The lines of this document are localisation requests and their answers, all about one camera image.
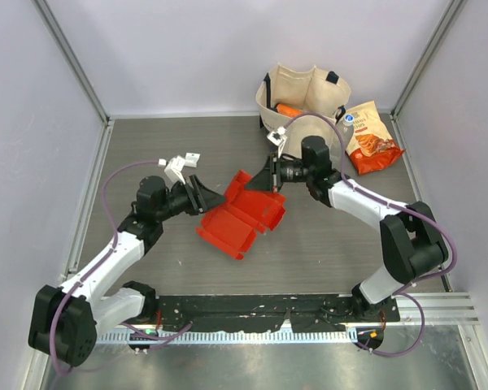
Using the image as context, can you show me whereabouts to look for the orange item in bag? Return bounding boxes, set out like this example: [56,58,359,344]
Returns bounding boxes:
[273,103,304,119]

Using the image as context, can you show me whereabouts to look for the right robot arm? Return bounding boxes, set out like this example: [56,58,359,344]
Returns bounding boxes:
[246,136,448,321]

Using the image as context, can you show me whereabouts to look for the aluminium frame post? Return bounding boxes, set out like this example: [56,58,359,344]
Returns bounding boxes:
[31,0,111,123]
[390,0,467,121]

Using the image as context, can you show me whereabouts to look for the slotted cable duct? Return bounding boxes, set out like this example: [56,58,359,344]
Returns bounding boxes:
[97,327,357,347]

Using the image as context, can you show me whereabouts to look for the right aluminium frame post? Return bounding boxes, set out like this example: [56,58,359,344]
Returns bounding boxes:
[390,0,467,121]

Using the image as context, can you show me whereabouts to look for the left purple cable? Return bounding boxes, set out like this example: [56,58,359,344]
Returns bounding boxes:
[50,160,194,375]

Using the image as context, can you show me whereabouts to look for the red cardboard paper box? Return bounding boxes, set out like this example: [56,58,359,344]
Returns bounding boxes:
[196,170,285,260]

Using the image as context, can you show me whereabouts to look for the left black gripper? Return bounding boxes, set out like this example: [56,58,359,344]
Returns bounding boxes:
[156,175,226,222]

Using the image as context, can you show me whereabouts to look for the clear plastic water bottle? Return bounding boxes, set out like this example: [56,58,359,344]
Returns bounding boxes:
[329,114,354,165]

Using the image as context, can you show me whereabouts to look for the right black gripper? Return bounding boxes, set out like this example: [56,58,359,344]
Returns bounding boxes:
[246,151,313,193]

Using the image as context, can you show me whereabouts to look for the small white plastic bracket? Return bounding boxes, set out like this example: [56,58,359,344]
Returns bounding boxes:
[184,153,200,168]

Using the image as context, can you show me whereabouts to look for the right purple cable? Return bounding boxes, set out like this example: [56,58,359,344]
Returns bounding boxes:
[286,112,459,358]

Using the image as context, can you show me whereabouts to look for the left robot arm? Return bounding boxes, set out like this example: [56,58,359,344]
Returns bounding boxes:
[28,175,226,367]

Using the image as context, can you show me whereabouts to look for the beige canvas tote bag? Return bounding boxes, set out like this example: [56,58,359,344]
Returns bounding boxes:
[255,64,351,158]

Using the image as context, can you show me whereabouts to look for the purple cable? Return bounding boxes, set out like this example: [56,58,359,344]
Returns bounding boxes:
[286,112,459,358]
[50,160,194,375]

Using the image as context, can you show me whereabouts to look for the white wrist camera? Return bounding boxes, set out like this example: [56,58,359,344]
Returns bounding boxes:
[158,155,186,184]
[267,127,288,157]

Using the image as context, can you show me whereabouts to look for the left aluminium frame post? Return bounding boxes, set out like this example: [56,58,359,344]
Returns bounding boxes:
[31,0,111,123]

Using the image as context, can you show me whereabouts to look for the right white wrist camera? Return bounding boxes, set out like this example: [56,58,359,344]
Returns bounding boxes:
[267,127,288,157]

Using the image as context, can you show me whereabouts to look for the orange chips bag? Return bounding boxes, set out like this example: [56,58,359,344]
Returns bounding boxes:
[346,101,404,176]

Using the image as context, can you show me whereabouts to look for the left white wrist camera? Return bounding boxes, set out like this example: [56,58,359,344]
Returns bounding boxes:
[158,155,186,184]

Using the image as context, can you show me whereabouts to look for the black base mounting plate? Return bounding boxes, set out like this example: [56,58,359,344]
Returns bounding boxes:
[128,292,402,333]

